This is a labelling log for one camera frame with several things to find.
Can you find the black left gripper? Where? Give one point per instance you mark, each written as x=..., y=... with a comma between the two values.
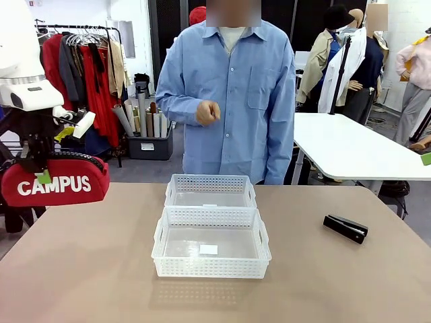
x=37, y=145

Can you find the red CAMPUS zipper pouch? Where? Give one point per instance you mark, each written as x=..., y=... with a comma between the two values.
x=67, y=193

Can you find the person's right forearm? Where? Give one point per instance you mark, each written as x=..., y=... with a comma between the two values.
x=176, y=107

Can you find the person's left forearm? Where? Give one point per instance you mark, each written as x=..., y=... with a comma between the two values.
x=281, y=151

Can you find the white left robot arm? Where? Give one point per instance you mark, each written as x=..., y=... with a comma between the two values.
x=20, y=50

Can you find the person's right hand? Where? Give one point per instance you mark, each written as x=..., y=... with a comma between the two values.
x=208, y=113

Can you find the neon yellow cloth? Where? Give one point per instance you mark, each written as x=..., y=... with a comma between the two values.
x=64, y=134

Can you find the blue denim garment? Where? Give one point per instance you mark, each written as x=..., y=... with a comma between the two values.
x=97, y=143

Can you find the long red dress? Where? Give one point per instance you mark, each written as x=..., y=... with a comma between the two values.
x=101, y=101

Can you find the grey leaning paper roll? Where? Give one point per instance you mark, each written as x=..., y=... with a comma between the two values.
x=122, y=121

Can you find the short red dress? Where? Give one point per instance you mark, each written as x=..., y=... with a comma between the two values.
x=54, y=70

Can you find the grey hanging jacket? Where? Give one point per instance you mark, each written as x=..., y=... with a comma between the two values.
x=72, y=74

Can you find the cream paper roll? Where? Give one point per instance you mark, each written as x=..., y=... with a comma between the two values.
x=130, y=116

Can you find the grey storage bin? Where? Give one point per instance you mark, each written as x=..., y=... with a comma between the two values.
x=148, y=148

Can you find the tall grey cardboard tube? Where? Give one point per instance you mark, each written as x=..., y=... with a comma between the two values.
x=142, y=114

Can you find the beige cardboard tube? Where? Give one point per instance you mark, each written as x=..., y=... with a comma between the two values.
x=156, y=125
x=149, y=125

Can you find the short brown tube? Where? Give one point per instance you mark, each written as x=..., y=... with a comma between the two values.
x=153, y=108

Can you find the beige hanging garment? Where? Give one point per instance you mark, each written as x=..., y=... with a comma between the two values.
x=118, y=67

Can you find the white cardboard tube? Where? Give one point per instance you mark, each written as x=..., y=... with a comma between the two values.
x=164, y=126

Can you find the black boxy device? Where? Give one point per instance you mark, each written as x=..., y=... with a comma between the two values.
x=142, y=82

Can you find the black clothes rack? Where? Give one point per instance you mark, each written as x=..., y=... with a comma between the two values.
x=101, y=28

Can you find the white perforated plastic basket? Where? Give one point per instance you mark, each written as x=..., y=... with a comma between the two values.
x=208, y=269
x=208, y=183

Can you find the person in blue shirt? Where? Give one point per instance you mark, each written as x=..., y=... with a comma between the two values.
x=242, y=84

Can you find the red hat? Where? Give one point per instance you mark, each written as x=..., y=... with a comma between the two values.
x=197, y=15

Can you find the mannequin in beige coat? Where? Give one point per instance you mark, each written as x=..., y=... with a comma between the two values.
x=316, y=67

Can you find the black stapler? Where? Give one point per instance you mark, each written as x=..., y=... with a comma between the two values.
x=340, y=226

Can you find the white table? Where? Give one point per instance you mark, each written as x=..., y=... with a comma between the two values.
x=353, y=148

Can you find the black tripod pole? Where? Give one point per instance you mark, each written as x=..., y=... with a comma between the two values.
x=340, y=70

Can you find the mannequin in white coat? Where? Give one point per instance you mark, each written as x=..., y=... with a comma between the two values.
x=350, y=64

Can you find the black hat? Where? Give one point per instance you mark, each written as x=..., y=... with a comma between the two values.
x=336, y=17

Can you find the figure in navy top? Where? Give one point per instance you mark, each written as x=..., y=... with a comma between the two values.
x=368, y=64

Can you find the black bag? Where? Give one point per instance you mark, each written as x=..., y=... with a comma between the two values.
x=394, y=191

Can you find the black stand leg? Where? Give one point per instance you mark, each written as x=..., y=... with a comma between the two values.
x=421, y=126

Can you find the green box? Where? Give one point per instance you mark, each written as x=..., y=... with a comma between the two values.
x=427, y=159

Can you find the person in pink top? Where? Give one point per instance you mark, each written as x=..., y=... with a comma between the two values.
x=415, y=74

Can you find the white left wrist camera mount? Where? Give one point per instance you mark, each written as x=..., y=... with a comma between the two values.
x=84, y=126

